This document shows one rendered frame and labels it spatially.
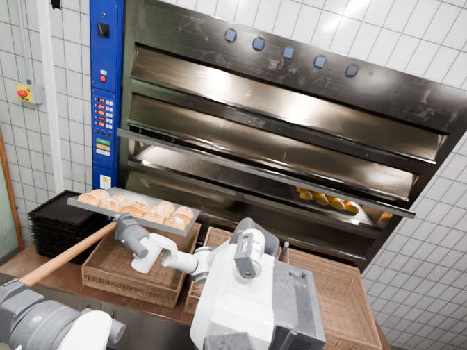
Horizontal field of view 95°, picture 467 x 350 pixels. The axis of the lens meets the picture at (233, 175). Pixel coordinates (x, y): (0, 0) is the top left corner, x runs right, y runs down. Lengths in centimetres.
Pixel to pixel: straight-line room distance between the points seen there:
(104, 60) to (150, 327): 155
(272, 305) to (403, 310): 196
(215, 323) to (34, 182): 185
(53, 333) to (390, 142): 155
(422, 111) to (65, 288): 219
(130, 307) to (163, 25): 154
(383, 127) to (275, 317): 121
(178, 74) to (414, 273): 213
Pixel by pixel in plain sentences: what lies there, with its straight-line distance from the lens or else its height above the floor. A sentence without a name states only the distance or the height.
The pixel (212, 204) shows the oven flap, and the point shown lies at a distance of 155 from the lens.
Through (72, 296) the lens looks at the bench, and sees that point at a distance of 167.
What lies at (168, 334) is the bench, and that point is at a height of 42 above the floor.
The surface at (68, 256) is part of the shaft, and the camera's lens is 81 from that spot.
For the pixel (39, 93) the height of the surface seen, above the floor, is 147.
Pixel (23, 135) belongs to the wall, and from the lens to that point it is 204.
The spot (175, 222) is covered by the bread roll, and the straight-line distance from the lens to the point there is 102.
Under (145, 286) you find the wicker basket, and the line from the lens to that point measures 144.
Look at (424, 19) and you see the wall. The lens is 153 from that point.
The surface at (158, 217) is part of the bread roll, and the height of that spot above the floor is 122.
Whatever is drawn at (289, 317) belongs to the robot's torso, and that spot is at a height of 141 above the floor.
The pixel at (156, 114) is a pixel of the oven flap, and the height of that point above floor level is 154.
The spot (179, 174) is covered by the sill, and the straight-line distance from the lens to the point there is 150.
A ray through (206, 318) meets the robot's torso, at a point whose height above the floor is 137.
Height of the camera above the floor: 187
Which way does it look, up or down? 24 degrees down
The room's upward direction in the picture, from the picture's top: 16 degrees clockwise
